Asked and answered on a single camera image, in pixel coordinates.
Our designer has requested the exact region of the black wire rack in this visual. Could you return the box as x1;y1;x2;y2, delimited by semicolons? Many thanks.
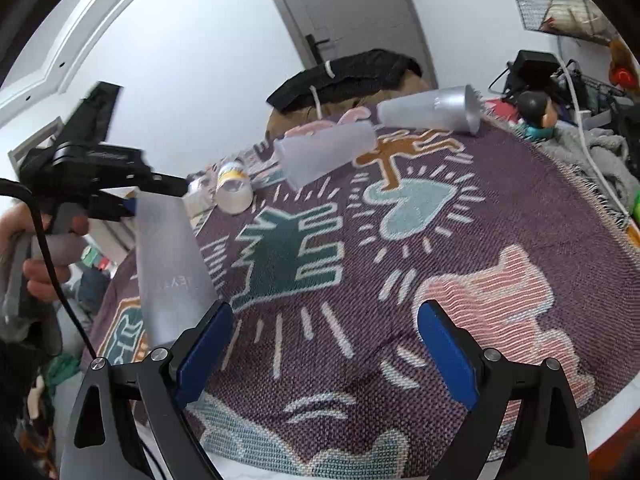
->
569;74;640;137

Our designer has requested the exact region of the white cable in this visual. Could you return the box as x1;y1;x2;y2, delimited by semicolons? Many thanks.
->
554;51;633;222

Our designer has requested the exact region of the frosted plastic cup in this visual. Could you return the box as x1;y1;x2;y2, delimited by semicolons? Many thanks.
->
273;123;378;192
134;193;222;350
376;84;485;135

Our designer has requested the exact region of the grey knitted blanket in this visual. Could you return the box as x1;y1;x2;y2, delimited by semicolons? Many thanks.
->
539;124;640;223

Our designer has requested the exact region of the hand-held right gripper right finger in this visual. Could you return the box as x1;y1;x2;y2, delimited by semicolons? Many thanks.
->
416;299;591;480

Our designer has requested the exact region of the black cloth with white straps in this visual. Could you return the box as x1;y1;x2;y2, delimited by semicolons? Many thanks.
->
266;49;422;112

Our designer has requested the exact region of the wire basket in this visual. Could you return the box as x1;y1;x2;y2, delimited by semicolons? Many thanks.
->
515;0;615;45

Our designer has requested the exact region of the dark-haired doll figure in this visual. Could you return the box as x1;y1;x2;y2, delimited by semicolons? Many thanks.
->
514;91;559;142

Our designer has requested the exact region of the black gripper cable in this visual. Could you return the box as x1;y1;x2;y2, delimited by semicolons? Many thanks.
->
0;178;99;361

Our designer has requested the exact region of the white door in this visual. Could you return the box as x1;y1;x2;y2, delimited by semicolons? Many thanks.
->
252;0;439;92

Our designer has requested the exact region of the orange and red toy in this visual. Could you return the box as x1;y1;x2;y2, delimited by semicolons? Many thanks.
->
607;39;640;92

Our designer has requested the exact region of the small clear yellow-label cup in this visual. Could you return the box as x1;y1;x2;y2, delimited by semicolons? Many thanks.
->
214;159;255;215

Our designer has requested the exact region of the person's left hand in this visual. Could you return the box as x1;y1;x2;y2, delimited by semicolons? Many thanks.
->
0;202;90;307

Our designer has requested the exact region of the black door handle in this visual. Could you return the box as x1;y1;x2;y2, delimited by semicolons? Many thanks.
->
305;33;331;64

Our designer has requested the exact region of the purple printed blanket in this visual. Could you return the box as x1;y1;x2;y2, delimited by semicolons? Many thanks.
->
91;101;620;479

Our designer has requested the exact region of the small clear plastic cup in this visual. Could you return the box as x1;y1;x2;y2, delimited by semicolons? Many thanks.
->
185;174;218;212

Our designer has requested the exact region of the black box device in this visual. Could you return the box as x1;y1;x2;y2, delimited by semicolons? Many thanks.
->
504;49;560;97

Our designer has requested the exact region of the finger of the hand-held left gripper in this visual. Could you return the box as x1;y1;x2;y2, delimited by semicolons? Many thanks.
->
97;196;139;222
149;172;190;197

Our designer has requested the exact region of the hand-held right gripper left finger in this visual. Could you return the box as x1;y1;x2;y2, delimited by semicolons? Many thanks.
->
60;299;235;480

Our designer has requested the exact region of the brown chair back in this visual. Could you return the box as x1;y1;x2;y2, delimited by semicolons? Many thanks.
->
264;71;432;140

